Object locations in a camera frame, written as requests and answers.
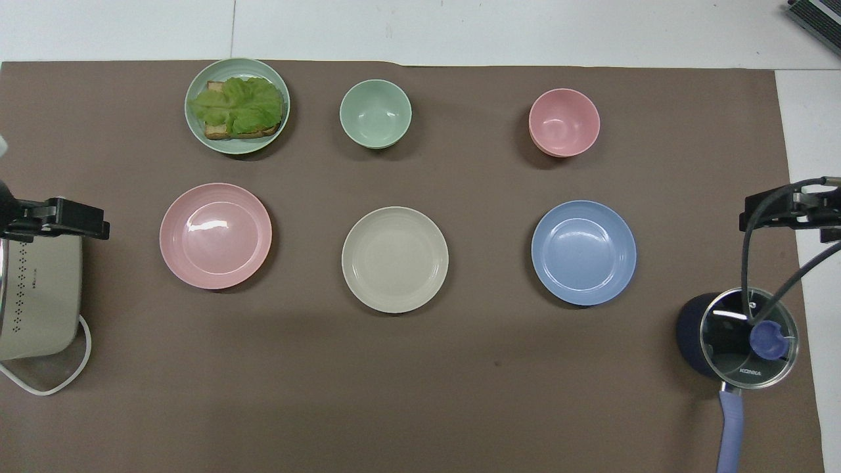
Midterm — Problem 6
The glass lid with blue knob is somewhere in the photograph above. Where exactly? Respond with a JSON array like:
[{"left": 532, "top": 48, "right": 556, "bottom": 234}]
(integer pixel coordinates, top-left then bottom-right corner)
[{"left": 699, "top": 287, "right": 801, "bottom": 390}]

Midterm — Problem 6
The dark blue pot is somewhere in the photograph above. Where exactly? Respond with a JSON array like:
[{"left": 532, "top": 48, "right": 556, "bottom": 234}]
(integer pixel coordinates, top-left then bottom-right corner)
[{"left": 676, "top": 292, "right": 747, "bottom": 473}]

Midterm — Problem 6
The blue plate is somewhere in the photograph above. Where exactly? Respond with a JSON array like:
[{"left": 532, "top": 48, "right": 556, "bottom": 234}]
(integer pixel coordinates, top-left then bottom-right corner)
[{"left": 531, "top": 200, "right": 638, "bottom": 307}]

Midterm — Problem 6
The green lettuce leaf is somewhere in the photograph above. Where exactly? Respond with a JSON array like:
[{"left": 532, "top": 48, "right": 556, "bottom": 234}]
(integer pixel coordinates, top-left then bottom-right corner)
[{"left": 188, "top": 76, "right": 285, "bottom": 135}]

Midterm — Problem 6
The beige electric cooker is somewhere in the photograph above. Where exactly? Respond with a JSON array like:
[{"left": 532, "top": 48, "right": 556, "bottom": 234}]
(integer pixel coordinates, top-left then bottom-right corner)
[{"left": 0, "top": 235, "right": 85, "bottom": 361}]

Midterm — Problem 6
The beige plate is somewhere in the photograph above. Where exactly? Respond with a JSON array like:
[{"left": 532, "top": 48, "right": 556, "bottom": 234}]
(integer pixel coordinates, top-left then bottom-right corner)
[{"left": 341, "top": 206, "right": 450, "bottom": 314}]

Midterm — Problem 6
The pink bowl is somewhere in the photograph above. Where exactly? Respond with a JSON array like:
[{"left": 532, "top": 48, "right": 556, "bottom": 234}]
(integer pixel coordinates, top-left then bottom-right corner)
[{"left": 528, "top": 88, "right": 601, "bottom": 159}]

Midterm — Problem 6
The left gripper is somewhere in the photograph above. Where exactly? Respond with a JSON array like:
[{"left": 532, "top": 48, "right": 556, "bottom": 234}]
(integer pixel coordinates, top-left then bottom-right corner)
[{"left": 0, "top": 179, "right": 34, "bottom": 238}]

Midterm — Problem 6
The green plate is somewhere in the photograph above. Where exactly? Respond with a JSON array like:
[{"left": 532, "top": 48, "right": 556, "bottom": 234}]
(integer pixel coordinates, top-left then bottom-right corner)
[{"left": 184, "top": 57, "right": 292, "bottom": 156}]

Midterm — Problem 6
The black cable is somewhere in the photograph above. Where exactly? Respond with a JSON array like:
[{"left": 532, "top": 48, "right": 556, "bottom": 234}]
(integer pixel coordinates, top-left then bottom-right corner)
[{"left": 740, "top": 175, "right": 841, "bottom": 327}]

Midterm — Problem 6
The green bowl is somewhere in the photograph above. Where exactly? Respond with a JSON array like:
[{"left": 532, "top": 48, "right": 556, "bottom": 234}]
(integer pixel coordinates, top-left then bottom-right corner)
[{"left": 339, "top": 79, "right": 413, "bottom": 150}]

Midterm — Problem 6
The white power cable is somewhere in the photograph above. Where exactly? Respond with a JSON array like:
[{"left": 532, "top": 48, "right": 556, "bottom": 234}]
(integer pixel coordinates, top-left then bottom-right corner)
[{"left": 0, "top": 314, "right": 92, "bottom": 397}]

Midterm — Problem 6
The toast slice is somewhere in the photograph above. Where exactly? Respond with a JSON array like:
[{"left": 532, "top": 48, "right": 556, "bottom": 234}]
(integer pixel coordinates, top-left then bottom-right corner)
[{"left": 203, "top": 80, "right": 285, "bottom": 141}]

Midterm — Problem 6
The pink plate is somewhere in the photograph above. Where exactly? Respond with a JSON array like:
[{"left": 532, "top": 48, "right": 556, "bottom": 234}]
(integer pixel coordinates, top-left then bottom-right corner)
[{"left": 159, "top": 182, "right": 273, "bottom": 290}]

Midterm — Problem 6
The grey ribbed device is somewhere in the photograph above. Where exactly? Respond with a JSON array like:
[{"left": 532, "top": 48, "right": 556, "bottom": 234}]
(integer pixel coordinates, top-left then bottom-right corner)
[{"left": 784, "top": 0, "right": 841, "bottom": 58}]

